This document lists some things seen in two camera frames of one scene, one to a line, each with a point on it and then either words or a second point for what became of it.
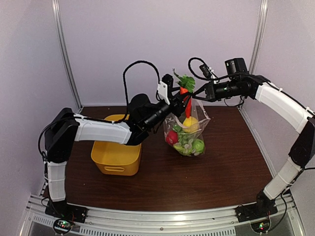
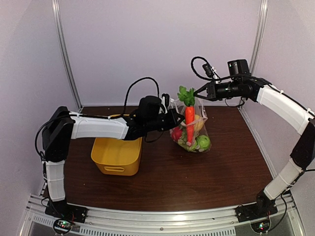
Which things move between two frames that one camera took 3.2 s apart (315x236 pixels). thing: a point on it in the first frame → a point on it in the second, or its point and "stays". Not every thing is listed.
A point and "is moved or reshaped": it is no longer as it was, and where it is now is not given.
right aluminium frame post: (259, 36) stays
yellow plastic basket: (114, 159) stays
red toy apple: (172, 137) → (176, 133)
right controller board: (261, 226) stays
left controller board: (62, 226) stays
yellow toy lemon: (190, 124) → (198, 123)
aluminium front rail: (224, 221) stays
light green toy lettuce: (184, 144) is moved or reshaped
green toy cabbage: (197, 146) → (204, 141)
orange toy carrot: (188, 99) → (189, 120)
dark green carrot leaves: (187, 82) → (187, 97)
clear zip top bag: (183, 131) is moved or reshaped
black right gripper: (211, 95) stays
